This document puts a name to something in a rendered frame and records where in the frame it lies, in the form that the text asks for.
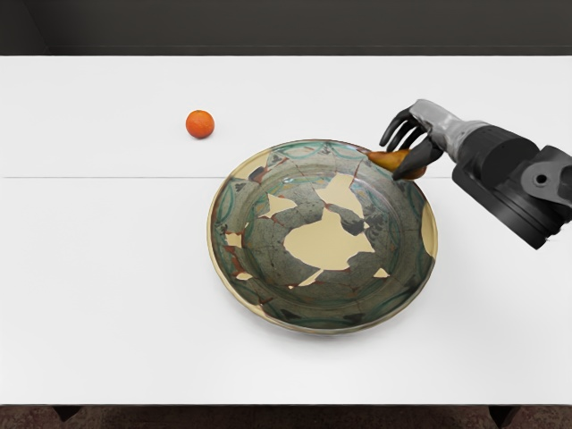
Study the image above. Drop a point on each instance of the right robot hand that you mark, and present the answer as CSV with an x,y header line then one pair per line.
x,y
435,123

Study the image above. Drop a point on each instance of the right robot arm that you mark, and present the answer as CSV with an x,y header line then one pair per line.
x,y
507,179

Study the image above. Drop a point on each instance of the patterned green and cream plate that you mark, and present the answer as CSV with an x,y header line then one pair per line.
x,y
322,236

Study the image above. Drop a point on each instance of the round orange fruit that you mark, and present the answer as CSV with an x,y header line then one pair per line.
x,y
199,123

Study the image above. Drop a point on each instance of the brown-yellow pear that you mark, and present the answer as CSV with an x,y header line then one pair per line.
x,y
389,159

